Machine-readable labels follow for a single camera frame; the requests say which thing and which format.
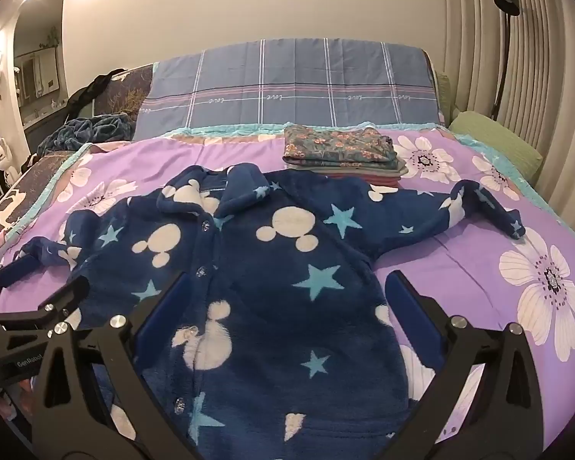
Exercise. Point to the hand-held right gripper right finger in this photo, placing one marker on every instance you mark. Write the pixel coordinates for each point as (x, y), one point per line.
(412, 318)

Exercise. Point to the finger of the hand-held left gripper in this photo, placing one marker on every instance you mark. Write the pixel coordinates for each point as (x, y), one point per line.
(52, 303)
(17, 267)

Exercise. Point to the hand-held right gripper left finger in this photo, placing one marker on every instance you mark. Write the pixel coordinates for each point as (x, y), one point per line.
(165, 309)

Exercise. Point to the navy star print fleece jacket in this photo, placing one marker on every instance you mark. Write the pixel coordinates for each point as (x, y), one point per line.
(278, 297)

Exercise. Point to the purple floral bedsheet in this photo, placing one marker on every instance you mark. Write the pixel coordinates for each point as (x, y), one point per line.
(450, 258)

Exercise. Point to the dark floral quilt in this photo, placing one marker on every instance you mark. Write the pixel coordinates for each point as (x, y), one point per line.
(38, 175)

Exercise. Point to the white cat figurine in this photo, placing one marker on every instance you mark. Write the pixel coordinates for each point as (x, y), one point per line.
(5, 163)

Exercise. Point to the red folded garment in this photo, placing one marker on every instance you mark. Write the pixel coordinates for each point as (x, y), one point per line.
(369, 178)

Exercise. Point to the teal fuzzy blanket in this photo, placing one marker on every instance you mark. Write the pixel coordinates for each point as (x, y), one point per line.
(86, 132)

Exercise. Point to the grey-green folded garment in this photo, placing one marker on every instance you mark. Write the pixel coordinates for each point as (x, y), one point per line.
(364, 168)

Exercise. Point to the black cloth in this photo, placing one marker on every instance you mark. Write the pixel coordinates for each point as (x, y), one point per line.
(93, 91)

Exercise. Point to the green pillow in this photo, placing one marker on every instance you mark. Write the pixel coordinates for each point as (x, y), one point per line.
(500, 141)

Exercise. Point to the blue plaid pillow cover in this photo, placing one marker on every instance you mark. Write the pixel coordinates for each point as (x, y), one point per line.
(292, 81)

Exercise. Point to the beige pleated curtain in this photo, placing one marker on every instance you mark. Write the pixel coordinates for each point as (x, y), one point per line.
(546, 81)

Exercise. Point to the black floor lamp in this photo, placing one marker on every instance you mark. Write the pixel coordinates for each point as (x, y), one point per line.
(507, 2)

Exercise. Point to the white arched frame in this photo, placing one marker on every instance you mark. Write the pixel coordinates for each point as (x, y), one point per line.
(14, 120)

